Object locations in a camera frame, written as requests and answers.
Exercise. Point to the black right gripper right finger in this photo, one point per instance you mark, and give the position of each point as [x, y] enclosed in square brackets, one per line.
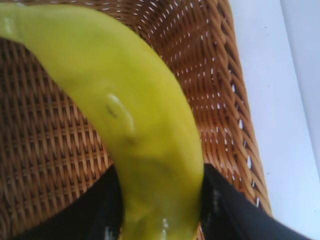
[240, 212]

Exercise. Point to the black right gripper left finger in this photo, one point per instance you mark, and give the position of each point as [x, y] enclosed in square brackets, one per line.
[82, 212]

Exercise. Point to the yellow banana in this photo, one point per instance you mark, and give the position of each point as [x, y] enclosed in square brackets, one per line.
[117, 100]

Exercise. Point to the brown woven wicker basket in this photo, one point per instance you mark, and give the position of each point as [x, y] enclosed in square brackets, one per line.
[50, 140]

